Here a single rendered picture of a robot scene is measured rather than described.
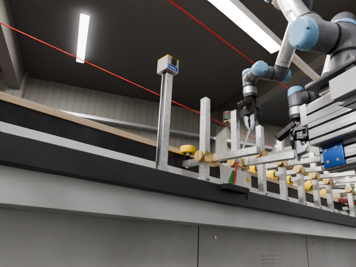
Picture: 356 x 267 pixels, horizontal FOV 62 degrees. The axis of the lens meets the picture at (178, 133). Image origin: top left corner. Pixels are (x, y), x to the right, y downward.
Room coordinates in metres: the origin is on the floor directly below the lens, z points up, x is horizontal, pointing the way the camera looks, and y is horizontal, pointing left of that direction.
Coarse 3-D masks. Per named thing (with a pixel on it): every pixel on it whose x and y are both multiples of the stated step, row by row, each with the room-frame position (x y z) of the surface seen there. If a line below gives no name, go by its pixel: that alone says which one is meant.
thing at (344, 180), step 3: (354, 177) 2.25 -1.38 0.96; (333, 180) 2.36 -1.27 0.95; (336, 180) 2.34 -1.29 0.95; (339, 180) 2.33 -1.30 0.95; (342, 180) 2.31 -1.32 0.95; (345, 180) 2.29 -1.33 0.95; (348, 180) 2.28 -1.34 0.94; (351, 180) 2.26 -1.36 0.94; (354, 180) 2.25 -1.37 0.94; (321, 183) 2.43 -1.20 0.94; (333, 183) 2.37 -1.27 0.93; (336, 183) 2.36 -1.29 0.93; (339, 183) 2.36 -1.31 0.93
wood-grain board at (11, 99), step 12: (0, 96) 0.92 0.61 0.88; (12, 96) 0.94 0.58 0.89; (36, 108) 1.00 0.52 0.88; (48, 108) 1.03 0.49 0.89; (72, 120) 1.10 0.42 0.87; (84, 120) 1.13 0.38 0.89; (108, 132) 1.22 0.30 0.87; (120, 132) 1.25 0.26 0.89; (156, 144) 1.39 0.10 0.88; (192, 156) 1.57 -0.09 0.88; (276, 180) 2.18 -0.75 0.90; (312, 192) 2.61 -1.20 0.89
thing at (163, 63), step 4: (164, 56) 1.14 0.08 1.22; (168, 56) 1.13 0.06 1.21; (160, 60) 1.16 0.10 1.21; (164, 60) 1.14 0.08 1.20; (168, 60) 1.13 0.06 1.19; (160, 64) 1.16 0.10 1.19; (164, 64) 1.13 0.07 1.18; (168, 64) 1.13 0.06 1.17; (172, 64) 1.14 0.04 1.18; (160, 68) 1.15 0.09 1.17; (164, 68) 1.13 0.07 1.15; (168, 68) 1.13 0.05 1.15; (160, 72) 1.16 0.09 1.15; (164, 72) 1.15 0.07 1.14; (172, 72) 1.16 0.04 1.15; (176, 72) 1.16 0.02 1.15
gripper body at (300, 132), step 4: (292, 116) 1.28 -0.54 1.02; (296, 116) 1.27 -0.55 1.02; (292, 120) 1.31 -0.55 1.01; (296, 120) 1.29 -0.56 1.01; (300, 120) 1.28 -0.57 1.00; (296, 124) 1.29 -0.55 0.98; (300, 124) 1.28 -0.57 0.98; (292, 128) 1.31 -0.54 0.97; (296, 128) 1.27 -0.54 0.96; (300, 128) 1.26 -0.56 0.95; (304, 128) 1.25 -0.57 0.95; (292, 132) 1.29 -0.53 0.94; (296, 132) 1.29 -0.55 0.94; (300, 132) 1.27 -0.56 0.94; (304, 132) 1.26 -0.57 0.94; (296, 136) 1.29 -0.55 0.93; (300, 136) 1.27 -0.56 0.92; (304, 136) 1.25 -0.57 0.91; (308, 136) 1.27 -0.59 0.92; (296, 140) 1.31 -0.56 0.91; (300, 140) 1.32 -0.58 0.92; (304, 140) 1.31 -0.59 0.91; (308, 140) 1.30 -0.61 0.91
